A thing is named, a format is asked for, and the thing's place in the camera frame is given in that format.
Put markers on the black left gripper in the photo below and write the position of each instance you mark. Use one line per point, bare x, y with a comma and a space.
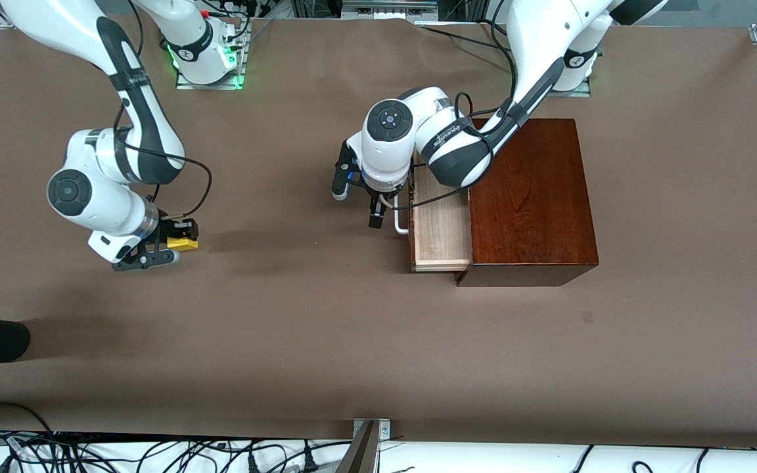
376, 197

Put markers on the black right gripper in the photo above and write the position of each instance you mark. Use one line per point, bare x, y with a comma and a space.
169, 229

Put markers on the yellow block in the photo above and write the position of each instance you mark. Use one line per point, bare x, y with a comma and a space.
184, 245

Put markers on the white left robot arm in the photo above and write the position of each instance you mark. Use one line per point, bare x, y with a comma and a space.
388, 151

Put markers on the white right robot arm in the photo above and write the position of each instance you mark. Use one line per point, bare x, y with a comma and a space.
96, 197

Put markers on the dark wooden drawer cabinet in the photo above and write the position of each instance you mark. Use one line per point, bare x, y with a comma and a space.
529, 197

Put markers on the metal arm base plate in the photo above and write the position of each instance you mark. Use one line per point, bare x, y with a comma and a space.
221, 86
569, 92

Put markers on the small metal bracket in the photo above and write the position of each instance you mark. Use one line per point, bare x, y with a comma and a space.
385, 430

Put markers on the grey metal rail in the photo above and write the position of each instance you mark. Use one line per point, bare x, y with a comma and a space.
388, 10

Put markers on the dark camera post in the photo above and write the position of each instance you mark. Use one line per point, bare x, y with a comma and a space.
360, 456

